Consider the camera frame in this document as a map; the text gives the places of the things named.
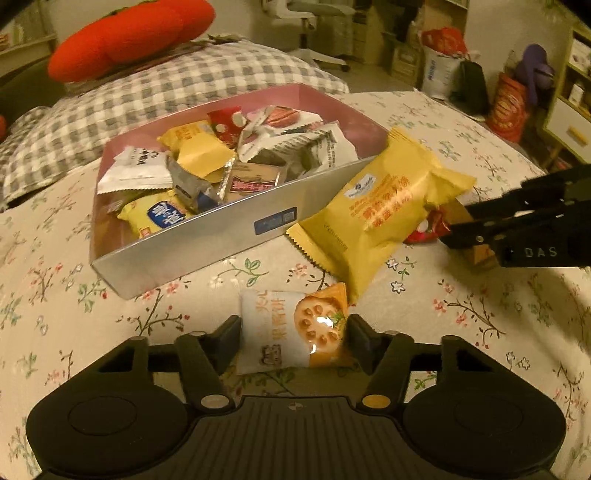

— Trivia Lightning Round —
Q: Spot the dark green cushion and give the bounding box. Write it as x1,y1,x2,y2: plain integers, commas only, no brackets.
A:
0,62,70,121

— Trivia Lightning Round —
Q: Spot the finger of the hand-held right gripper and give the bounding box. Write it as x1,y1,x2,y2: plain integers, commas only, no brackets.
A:
464,165,591,223
441,210,570,251

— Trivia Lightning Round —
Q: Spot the white packet with pink circles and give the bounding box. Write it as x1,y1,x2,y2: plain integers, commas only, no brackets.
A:
238,105,324,144

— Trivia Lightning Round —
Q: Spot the white green snack packet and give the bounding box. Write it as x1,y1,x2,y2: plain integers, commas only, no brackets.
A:
265,121,360,178

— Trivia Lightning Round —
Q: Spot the silver snack packet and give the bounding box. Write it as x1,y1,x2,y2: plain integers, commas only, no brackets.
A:
166,157,218,215

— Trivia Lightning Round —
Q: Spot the red printed bag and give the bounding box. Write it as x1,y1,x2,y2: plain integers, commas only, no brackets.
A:
487,71,529,144

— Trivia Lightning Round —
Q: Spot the white orange snack packet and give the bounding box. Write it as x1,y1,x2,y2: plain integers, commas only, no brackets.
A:
236,281,356,376

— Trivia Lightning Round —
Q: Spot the white cabinet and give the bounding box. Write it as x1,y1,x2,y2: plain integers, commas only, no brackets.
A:
540,23,591,167

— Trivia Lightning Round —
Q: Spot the red white candy packet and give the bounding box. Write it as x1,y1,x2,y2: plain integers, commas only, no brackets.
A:
404,205,453,244
207,106,252,148

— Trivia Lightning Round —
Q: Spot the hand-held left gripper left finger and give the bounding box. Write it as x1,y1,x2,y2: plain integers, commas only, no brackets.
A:
99,315,243,411

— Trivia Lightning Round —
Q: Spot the pink cardboard box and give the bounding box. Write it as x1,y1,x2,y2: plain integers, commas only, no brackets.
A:
90,83,391,301

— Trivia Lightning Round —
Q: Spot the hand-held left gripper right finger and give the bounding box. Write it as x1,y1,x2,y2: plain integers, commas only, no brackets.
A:
348,314,505,411

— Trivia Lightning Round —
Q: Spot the purple plush toy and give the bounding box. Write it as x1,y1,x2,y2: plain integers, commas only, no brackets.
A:
515,44,555,107

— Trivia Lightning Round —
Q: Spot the black bag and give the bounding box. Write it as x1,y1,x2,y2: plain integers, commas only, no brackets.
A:
455,60,490,116

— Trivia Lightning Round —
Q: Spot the grey checked pillow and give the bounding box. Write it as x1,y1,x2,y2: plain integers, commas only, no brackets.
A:
46,39,349,153

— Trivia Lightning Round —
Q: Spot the white plastic bag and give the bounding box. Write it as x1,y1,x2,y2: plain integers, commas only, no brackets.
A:
420,28,469,100

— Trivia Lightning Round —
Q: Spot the yellow packet with blue label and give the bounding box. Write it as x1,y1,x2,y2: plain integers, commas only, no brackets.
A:
116,188,197,240

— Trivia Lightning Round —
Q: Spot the floral bed sheet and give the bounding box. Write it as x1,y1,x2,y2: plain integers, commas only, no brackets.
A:
0,90,591,480

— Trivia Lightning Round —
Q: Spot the wooden shelf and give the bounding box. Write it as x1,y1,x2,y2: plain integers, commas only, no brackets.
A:
0,9,58,61

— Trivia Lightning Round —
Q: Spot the white office chair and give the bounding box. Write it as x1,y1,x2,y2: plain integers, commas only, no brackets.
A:
263,0,358,72

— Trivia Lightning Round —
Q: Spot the white packet with black print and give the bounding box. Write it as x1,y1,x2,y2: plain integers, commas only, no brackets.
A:
96,145,174,195

